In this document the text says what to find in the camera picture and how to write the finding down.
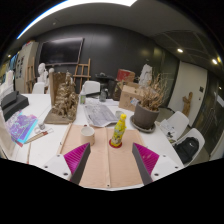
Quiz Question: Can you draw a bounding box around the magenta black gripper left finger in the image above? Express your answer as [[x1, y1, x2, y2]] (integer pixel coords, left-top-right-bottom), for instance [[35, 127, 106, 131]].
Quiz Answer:
[[64, 143, 90, 185]]

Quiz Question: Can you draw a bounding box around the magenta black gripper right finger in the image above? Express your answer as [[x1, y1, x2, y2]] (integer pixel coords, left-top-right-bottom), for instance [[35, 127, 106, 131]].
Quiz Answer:
[[132, 143, 159, 185]]

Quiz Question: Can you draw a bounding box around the yellow drink bottle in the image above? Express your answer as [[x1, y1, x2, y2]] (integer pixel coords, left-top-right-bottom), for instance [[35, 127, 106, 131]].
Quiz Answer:
[[111, 114, 127, 144]]

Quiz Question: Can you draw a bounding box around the white ceramic mug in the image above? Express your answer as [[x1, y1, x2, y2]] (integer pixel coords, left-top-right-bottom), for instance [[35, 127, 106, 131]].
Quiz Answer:
[[80, 126, 95, 145]]

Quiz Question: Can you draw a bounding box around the beige wooden placemat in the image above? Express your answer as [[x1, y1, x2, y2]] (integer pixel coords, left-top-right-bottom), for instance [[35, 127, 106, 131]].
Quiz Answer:
[[57, 123, 147, 190]]

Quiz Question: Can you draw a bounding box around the red round coaster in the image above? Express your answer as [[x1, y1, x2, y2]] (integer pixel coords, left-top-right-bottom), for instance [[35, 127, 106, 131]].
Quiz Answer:
[[109, 139, 122, 148]]

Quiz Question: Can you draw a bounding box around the grey pot with dried plant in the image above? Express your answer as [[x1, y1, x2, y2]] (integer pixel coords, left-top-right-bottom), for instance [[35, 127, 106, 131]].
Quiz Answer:
[[133, 73, 167, 130]]

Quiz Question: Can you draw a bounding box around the black backpack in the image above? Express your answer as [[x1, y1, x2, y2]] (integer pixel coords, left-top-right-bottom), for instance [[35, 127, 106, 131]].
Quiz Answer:
[[174, 137, 199, 164]]

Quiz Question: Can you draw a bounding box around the white chair right far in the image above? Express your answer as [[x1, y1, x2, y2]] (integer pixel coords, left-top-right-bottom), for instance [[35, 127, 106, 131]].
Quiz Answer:
[[159, 111, 189, 140]]

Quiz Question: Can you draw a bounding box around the small paint jar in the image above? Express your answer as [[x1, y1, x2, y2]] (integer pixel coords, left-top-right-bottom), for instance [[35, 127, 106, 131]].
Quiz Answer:
[[38, 122, 45, 130]]

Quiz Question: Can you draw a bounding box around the grey newspaper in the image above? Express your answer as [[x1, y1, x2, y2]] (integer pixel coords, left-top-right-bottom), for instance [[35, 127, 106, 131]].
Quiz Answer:
[[83, 104, 118, 127]]

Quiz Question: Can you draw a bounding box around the small white cup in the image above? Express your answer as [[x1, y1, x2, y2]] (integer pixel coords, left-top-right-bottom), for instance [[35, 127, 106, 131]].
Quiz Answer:
[[115, 111, 123, 119]]

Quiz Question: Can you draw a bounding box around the white chair right near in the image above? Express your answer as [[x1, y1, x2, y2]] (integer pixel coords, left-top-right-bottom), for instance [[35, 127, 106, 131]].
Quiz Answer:
[[172, 128, 205, 166]]

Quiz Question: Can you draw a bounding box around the golden sculpture on board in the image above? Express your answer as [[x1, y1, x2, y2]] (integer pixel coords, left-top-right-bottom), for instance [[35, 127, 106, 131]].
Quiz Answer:
[[44, 72, 79, 125]]

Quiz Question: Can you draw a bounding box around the clear plastic bottle green label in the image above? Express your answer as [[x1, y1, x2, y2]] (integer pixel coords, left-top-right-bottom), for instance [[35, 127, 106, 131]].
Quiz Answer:
[[80, 87, 86, 104]]

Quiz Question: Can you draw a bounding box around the purple colourful painting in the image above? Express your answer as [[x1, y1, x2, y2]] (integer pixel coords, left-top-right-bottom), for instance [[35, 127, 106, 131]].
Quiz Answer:
[[6, 111, 38, 146]]

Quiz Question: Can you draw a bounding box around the cardboard box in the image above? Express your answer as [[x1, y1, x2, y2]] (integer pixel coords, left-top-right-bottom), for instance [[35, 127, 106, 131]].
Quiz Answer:
[[119, 83, 143, 111]]

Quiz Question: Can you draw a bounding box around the white chair behind table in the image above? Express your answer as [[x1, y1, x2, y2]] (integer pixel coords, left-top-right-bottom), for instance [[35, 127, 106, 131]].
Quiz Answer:
[[83, 81, 100, 96]]

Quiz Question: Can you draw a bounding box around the black flat box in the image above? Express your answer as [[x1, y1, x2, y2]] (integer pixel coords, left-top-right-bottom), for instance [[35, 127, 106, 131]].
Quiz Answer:
[[1, 91, 29, 120]]

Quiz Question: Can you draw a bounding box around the white plaster statue right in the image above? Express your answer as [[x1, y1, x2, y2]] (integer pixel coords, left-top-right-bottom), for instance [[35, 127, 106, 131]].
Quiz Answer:
[[138, 64, 152, 86]]

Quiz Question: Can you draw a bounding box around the wooden easel centre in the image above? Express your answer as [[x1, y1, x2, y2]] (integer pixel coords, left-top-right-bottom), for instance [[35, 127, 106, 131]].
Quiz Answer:
[[73, 59, 91, 89]]

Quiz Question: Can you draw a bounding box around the wooden easel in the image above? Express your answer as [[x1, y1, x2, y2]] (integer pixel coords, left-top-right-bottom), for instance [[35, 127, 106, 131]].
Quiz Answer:
[[73, 59, 91, 89], [24, 59, 36, 93]]

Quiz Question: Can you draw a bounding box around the red box on cabinet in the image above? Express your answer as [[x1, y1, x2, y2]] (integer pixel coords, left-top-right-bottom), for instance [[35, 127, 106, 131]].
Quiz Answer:
[[117, 69, 135, 82]]

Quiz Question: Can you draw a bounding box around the white plaster bust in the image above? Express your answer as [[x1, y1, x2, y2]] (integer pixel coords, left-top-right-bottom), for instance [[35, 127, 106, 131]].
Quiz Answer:
[[37, 63, 48, 84]]

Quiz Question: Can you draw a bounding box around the wooden easel left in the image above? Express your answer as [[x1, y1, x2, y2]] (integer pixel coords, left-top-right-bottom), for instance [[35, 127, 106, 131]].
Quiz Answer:
[[24, 59, 36, 93]]

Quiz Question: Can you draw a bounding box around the wooden figure by wall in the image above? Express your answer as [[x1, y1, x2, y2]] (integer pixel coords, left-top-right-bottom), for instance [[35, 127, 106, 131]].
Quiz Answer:
[[182, 92, 193, 117]]

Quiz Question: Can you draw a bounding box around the black wall screen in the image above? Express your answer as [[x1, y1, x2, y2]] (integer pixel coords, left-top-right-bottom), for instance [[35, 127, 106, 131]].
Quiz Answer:
[[39, 37, 83, 65]]

